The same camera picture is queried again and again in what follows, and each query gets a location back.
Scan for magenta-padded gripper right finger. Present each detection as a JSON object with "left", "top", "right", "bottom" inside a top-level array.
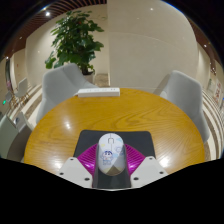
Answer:
[{"left": 123, "top": 143, "right": 169, "bottom": 188}]

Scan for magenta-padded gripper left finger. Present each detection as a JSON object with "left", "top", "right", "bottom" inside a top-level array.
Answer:
[{"left": 58, "top": 143, "right": 100, "bottom": 190}]

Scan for white cartoon-print computer mouse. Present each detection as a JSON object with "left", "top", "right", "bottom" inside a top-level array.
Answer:
[{"left": 97, "top": 132, "right": 127, "bottom": 177}]

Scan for black mouse pad green lines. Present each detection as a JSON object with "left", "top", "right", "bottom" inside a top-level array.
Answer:
[{"left": 73, "top": 129, "right": 157, "bottom": 188}]

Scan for white power strip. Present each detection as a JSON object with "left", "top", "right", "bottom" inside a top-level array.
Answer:
[{"left": 77, "top": 87, "right": 121, "bottom": 98}]

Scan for grey shell chair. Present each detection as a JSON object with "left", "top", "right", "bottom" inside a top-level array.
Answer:
[
  {"left": 0, "top": 111, "right": 34, "bottom": 159},
  {"left": 159, "top": 69, "right": 211, "bottom": 144},
  {"left": 35, "top": 63, "right": 99, "bottom": 124}
]

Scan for small distant grey chair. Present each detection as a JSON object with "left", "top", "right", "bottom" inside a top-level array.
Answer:
[{"left": 13, "top": 77, "right": 30, "bottom": 101}]

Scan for green potted plant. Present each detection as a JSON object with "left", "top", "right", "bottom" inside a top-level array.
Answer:
[{"left": 44, "top": 9, "right": 105, "bottom": 76}]

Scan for wall posters group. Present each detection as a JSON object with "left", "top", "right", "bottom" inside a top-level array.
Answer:
[{"left": 206, "top": 78, "right": 224, "bottom": 108}]

